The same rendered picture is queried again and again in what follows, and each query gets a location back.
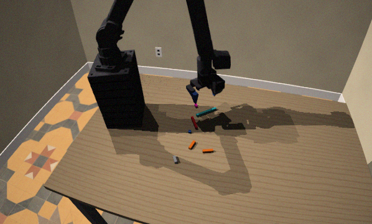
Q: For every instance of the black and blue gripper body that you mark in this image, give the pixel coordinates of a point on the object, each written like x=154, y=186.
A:
x=194, y=83

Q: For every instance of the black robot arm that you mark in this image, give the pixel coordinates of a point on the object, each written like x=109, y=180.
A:
x=111, y=57

